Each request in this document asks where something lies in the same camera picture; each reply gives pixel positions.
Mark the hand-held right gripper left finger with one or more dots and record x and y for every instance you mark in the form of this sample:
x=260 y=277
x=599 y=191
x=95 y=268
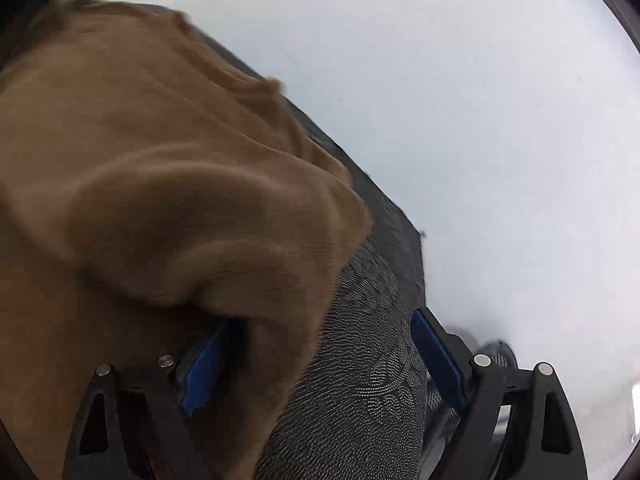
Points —
x=202 y=375

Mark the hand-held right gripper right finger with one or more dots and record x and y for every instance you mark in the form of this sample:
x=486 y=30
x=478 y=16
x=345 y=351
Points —
x=440 y=360

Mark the brown fleece garment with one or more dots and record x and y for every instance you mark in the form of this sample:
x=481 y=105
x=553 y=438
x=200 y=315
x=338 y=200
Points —
x=150 y=185

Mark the grey shoe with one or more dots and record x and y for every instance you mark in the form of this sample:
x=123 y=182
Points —
x=501 y=352

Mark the black dotted pattern mat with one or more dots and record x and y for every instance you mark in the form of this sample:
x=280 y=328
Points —
x=365 y=385

